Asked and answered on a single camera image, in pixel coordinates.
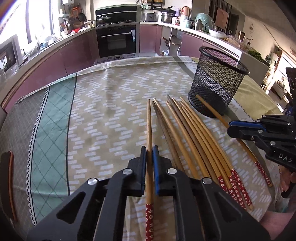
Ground pink sleeved forearm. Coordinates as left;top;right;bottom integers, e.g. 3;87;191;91
260;211;294;240

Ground pink kitchen cabinets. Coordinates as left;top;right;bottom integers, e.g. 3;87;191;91
1;22;242;111

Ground person's right hand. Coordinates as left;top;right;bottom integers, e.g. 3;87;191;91
279;165;295;198

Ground dark worn wooden chopstick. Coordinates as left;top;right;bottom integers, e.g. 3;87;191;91
152;101;184;171

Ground black mesh pen cup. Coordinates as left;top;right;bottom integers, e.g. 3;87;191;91
188;47;249;118

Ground patterned beige green tablecloth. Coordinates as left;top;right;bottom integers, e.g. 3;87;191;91
1;56;288;239

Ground wooden chair back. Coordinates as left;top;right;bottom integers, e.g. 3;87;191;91
1;151;18;221

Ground white bowl on counter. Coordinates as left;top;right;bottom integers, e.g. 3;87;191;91
209;29;227;39

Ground teal fan cover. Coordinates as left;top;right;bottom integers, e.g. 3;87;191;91
195;13;216;33

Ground steel cooking pot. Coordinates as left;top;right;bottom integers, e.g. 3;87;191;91
161;9;176;24

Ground black built-in oven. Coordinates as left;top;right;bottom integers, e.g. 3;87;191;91
96;22;139;61

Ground black range hood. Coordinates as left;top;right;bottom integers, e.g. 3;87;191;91
95;4;140;23

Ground microwave on counter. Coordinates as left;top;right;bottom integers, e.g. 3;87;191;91
1;35;23;78

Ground black wok with lid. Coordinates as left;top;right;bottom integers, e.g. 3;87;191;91
96;16;112;25

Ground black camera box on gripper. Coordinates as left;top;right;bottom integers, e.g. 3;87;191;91
285;67;296;96

